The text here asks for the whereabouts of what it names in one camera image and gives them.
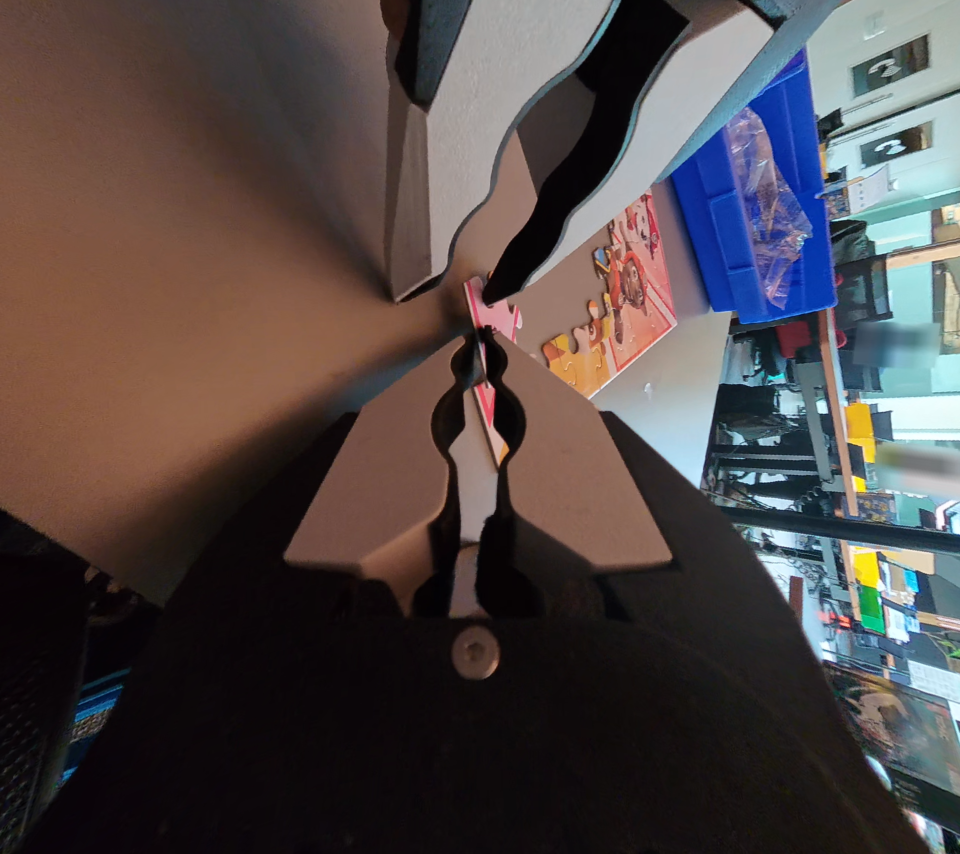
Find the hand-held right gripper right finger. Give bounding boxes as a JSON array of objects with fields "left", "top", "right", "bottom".
[{"left": 483, "top": 328, "right": 674, "bottom": 618}]

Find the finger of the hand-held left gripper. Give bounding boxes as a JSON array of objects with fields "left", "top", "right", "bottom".
[
  {"left": 482, "top": 0, "right": 775, "bottom": 308},
  {"left": 384, "top": 0, "right": 633, "bottom": 305}
]

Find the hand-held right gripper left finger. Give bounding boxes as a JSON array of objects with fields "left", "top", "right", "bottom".
[{"left": 283, "top": 335, "right": 481, "bottom": 618}]

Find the assembled pink red puzzle section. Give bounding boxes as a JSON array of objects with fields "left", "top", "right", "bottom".
[{"left": 540, "top": 190, "right": 678, "bottom": 399}]

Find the pink puzzle piece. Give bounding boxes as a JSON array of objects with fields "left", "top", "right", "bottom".
[{"left": 462, "top": 275, "right": 524, "bottom": 469}]

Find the clear plastic bag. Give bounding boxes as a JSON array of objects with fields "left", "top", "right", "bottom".
[{"left": 723, "top": 108, "right": 813, "bottom": 309}]

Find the blue plastic bin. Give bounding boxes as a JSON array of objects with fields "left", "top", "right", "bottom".
[{"left": 669, "top": 48, "right": 839, "bottom": 324}]

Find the black metal rack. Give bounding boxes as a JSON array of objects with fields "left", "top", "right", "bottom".
[{"left": 708, "top": 337, "right": 852, "bottom": 495}]

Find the yellow box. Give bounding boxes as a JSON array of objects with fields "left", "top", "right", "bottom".
[{"left": 846, "top": 404, "right": 879, "bottom": 488}]

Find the black mesh chair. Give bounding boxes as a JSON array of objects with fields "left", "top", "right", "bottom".
[{"left": 0, "top": 509, "right": 91, "bottom": 854}]

